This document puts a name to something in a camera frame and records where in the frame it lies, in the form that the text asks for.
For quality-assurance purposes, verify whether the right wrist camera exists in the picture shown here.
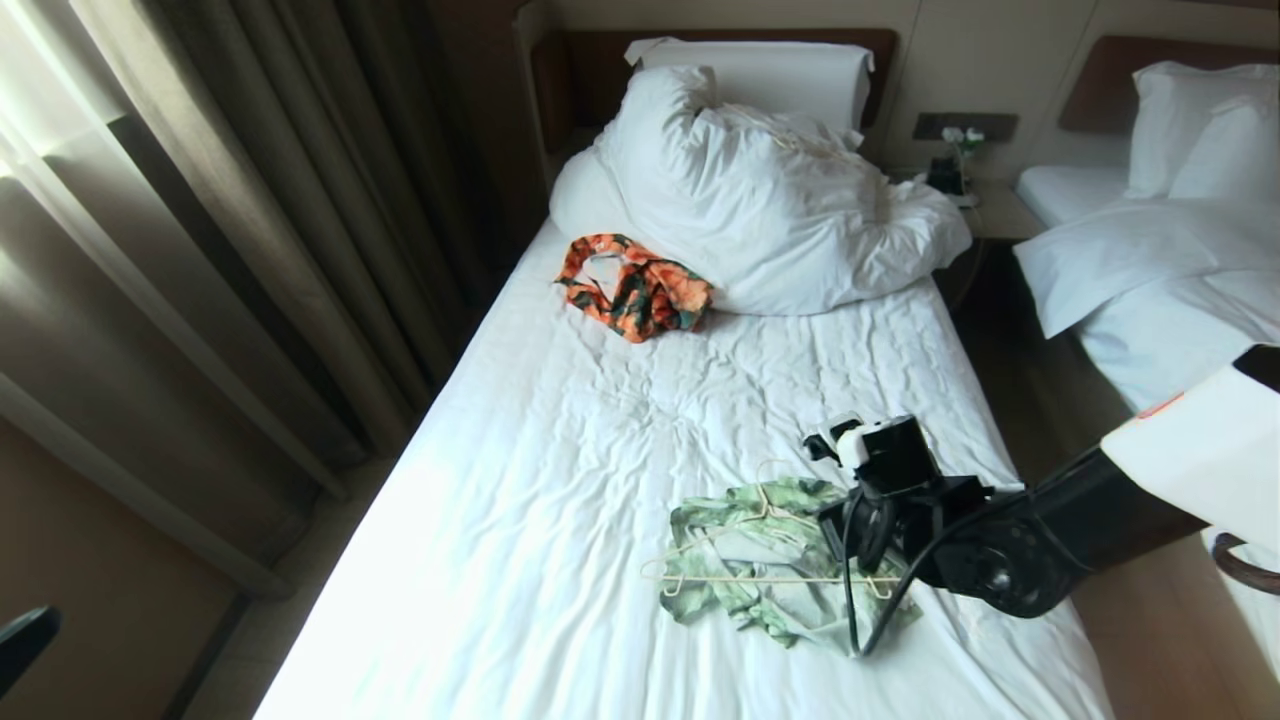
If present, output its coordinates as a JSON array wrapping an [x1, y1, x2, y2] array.
[[803, 412, 941, 493]]

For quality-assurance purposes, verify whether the orange floral shirt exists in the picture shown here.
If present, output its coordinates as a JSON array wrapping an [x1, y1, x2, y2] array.
[[555, 233, 715, 344]]

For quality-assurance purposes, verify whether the green leaf print shirt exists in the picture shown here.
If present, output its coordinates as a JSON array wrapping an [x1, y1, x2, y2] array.
[[657, 477, 921, 658]]

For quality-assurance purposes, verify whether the black cable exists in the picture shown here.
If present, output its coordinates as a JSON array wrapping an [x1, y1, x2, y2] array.
[[842, 495, 1003, 659]]

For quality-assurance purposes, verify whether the crumpled white duvet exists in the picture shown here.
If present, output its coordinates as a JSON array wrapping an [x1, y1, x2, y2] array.
[[548, 65, 973, 317]]

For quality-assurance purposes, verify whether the small white flower vase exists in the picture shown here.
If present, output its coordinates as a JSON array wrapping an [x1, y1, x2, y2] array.
[[942, 126, 987, 173]]

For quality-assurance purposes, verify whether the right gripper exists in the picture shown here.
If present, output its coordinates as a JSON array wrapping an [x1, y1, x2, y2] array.
[[818, 476, 993, 578]]

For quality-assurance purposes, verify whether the brown heavy curtain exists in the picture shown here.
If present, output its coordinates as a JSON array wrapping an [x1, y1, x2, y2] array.
[[60, 0, 536, 501]]

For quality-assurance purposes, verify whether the sheer pale curtain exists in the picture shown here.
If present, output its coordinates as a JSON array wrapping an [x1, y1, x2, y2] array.
[[0, 0, 351, 601]]

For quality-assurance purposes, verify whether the black telephone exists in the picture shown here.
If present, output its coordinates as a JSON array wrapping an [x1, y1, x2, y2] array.
[[925, 155, 978, 208]]

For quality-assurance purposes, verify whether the cream clothes hanger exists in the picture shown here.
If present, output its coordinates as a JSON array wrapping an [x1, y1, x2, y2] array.
[[640, 460, 896, 601]]

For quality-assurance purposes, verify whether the dark wooden headboard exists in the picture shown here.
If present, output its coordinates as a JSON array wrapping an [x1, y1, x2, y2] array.
[[1058, 37, 1280, 134], [530, 28, 899, 161]]

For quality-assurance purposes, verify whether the folded white duvet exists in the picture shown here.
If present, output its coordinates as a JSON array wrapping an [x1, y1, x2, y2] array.
[[1013, 197, 1280, 411]]

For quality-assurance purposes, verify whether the wooden nightstand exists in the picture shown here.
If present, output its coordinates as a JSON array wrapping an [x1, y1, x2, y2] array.
[[940, 178, 1047, 311]]

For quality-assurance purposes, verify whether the white pillow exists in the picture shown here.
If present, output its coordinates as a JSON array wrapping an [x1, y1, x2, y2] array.
[[1168, 95, 1280, 201], [625, 37, 876, 136], [1128, 62, 1280, 199]]

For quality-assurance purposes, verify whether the brown wooden chair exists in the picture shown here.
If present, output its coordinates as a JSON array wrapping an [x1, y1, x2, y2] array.
[[1210, 533, 1280, 598]]

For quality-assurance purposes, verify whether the dark wall switch panel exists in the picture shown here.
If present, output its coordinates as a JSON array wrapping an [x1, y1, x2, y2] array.
[[912, 112, 1019, 142]]

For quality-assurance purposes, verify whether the white sheeted bed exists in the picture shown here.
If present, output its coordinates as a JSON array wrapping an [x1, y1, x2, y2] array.
[[1015, 165, 1280, 681], [255, 150, 1116, 720]]

